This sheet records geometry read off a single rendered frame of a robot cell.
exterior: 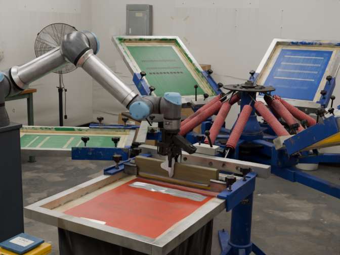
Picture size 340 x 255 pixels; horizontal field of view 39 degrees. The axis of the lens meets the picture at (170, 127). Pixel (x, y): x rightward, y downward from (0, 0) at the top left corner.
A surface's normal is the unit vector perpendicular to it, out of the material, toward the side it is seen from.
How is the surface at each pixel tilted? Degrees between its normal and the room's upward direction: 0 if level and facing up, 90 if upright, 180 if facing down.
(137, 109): 90
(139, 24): 90
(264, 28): 90
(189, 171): 90
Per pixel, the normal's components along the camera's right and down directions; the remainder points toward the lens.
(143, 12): -0.50, 0.17
